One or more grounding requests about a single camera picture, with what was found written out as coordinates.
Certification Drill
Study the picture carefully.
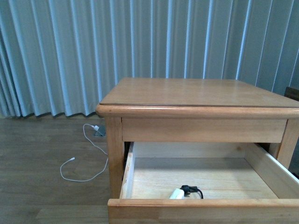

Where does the white charger with black cable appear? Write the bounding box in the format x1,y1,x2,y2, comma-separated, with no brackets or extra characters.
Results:
169,185,204,199

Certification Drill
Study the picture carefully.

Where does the wooden drawer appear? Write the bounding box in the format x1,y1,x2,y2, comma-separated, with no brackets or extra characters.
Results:
108,142,299,224

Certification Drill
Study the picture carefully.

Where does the grey floor power socket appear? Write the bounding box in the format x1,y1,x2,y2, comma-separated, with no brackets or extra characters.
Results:
93,125,106,137

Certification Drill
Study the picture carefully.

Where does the light wooden nightstand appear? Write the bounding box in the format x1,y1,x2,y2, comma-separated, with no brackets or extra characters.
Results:
95,77,299,199

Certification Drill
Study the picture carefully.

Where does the light blue pleated curtain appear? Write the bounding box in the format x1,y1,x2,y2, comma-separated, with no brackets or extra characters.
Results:
0,0,299,117

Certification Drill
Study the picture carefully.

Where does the white cable on floor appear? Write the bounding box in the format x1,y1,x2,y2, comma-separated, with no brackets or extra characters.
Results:
60,124,109,182

